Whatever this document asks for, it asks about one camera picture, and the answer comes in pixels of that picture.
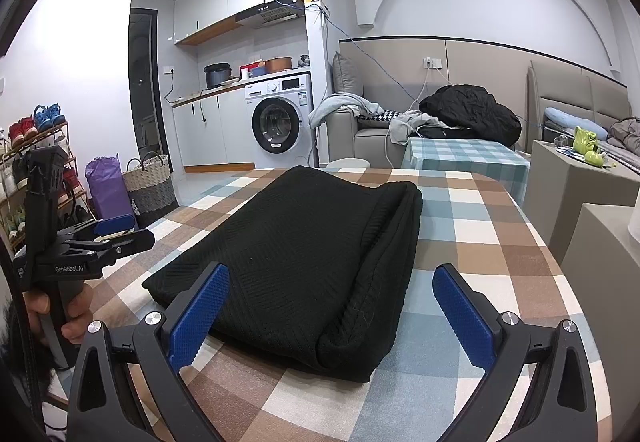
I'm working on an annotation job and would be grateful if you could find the black flat bag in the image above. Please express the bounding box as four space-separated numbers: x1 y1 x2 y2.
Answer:
415 124 476 141

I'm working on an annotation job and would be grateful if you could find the dark cooking pot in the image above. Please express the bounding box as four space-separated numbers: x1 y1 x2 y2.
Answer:
203 63 234 90

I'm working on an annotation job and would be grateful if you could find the light grey blanket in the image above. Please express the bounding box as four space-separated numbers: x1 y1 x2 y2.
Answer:
309 94 384 131

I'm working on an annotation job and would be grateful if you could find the wooden kitchen counter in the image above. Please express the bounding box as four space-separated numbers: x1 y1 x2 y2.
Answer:
171 79 251 111

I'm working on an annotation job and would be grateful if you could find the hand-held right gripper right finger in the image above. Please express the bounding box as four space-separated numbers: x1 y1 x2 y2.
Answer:
431 263 599 442

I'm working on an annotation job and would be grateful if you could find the grey jacket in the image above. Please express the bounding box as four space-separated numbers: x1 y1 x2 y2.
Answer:
607 118 640 158

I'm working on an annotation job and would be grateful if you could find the teal checkered tablecloth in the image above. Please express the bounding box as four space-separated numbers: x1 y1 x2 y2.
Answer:
400 138 531 208

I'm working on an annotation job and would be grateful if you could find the black puffy jacket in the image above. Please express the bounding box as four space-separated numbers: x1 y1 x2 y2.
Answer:
419 84 522 148

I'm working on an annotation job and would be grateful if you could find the black knitted sweater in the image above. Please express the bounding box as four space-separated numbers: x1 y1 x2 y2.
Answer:
141 166 424 384

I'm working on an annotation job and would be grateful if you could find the brown blue checkered tablecloth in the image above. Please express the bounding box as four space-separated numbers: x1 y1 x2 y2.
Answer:
85 167 602 442

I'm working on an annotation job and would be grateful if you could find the person's left hand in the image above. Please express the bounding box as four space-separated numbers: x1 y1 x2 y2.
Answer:
24 282 96 344

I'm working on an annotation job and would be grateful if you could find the grey side cabinet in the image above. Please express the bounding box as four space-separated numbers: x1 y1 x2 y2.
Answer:
560 202 640 291

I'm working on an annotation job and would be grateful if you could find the grey sofa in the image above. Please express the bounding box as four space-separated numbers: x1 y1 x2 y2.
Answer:
325 94 451 171

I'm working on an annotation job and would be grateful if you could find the person's left forearm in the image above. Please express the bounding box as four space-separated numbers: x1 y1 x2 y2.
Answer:
0 302 58 428

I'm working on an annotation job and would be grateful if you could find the grey sofa cushion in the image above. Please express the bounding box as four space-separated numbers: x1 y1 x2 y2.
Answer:
332 52 365 98

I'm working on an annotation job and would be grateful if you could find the purple plastic bag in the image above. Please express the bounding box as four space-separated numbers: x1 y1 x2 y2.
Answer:
84 154 137 225

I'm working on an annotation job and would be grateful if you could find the white paper towel roll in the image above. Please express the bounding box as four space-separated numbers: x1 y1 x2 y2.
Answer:
622 216 640 249

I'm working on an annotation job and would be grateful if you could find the grey nightstand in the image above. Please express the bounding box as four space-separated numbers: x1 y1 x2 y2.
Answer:
522 139 640 263

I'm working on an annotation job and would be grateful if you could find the white washing machine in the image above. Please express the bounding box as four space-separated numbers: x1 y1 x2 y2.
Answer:
244 74 315 171

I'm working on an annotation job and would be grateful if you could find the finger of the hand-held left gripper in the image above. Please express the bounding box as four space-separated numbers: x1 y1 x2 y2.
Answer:
56 214 139 243
65 228 156 269

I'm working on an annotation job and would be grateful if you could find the green ceramic figurine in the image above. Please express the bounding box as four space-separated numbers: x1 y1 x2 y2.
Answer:
572 126 600 157

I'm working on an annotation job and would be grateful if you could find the beige padded headboard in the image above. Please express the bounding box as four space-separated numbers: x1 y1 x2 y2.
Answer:
527 59 632 148

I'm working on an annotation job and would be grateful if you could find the houndstooth pillow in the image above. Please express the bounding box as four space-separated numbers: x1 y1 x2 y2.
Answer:
357 109 401 125

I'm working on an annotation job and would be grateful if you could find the woven laundry basket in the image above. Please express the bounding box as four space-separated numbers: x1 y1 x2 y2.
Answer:
122 152 179 218

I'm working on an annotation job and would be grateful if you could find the white round stool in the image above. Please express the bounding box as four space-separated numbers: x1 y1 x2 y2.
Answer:
326 158 371 171

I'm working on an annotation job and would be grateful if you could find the white shirt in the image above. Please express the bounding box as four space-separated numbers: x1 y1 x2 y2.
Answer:
387 109 431 145

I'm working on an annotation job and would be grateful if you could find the range hood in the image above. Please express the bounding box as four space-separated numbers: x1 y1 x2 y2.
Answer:
236 0 306 30

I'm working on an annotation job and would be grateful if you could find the light blue pillow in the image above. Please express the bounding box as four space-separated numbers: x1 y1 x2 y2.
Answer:
544 106 609 141

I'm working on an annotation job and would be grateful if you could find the dark door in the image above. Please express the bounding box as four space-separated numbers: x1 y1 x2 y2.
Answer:
127 8 174 183

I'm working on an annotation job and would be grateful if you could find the shoe rack with shoes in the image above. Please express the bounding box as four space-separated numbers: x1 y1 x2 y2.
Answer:
0 104 94 253

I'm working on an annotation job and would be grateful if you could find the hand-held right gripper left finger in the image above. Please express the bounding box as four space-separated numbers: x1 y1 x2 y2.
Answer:
65 262 232 442

